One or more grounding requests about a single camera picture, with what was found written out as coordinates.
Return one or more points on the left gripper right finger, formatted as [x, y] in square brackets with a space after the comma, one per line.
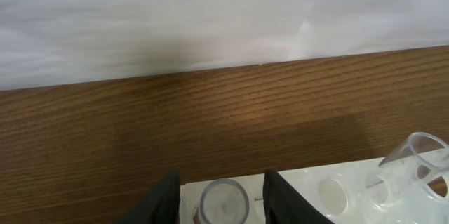
[284, 206]

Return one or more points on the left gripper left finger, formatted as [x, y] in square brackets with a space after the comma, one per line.
[161, 206]

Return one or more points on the clear test tube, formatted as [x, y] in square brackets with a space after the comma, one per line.
[224, 203]
[403, 153]

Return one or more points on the white test tube rack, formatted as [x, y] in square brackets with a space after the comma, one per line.
[298, 189]

